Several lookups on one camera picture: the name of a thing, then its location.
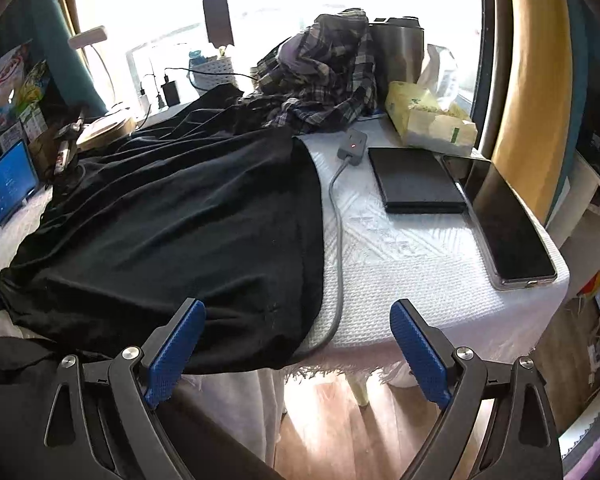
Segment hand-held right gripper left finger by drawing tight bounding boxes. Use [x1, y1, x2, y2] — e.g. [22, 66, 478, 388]
[44, 297, 207, 480]

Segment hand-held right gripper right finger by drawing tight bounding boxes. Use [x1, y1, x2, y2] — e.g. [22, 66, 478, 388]
[389, 298, 563, 480]

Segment black pants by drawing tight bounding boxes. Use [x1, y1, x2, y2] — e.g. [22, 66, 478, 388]
[0, 84, 326, 375]

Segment white table leg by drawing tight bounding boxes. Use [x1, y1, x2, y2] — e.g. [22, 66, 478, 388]
[347, 372, 371, 407]

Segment smartphone in clear case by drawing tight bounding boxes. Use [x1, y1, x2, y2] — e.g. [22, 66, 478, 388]
[440, 154, 558, 292]

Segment black notebook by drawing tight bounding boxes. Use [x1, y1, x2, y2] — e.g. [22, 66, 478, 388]
[367, 146, 468, 215]

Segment round wooden tray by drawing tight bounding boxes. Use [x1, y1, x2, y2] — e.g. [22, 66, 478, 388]
[75, 115, 137, 151]

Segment yellow-green tissue pack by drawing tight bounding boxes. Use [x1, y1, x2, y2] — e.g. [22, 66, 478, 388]
[384, 81, 478, 157]

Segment tablet with blue screen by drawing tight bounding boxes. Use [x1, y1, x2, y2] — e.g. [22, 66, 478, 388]
[0, 140, 40, 233]

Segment black charger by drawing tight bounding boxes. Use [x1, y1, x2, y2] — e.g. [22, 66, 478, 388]
[161, 76, 181, 107]

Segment white printed box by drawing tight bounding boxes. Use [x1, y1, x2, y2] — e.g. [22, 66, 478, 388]
[19, 102, 47, 141]

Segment white slatted basket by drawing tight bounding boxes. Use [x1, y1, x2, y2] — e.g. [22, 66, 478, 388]
[189, 56, 231, 93]

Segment white plastic bag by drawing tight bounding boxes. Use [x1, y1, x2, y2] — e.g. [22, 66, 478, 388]
[420, 44, 461, 111]

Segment yellow curtain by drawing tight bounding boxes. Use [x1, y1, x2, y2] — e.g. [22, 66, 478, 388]
[480, 0, 581, 226]

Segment plaid shirt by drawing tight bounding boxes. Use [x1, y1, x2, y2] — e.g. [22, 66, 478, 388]
[240, 10, 378, 133]

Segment yellow-green snack bag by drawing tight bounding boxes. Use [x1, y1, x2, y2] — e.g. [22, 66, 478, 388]
[17, 60, 51, 106]

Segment stainless steel kettle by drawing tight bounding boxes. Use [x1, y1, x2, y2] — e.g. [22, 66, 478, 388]
[369, 16, 427, 111]

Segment red and white snack bag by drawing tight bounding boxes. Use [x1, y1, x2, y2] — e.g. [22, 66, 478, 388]
[0, 42, 33, 126]

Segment white desk lamp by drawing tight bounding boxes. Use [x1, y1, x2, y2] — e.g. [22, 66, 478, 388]
[68, 26, 118, 106]

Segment teal curtain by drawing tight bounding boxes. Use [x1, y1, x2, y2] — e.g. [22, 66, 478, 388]
[30, 0, 108, 116]

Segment grey cable with controller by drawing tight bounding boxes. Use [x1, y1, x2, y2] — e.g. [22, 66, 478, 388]
[295, 128, 370, 356]

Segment black charging cable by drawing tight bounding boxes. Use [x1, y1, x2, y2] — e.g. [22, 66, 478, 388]
[164, 66, 261, 82]

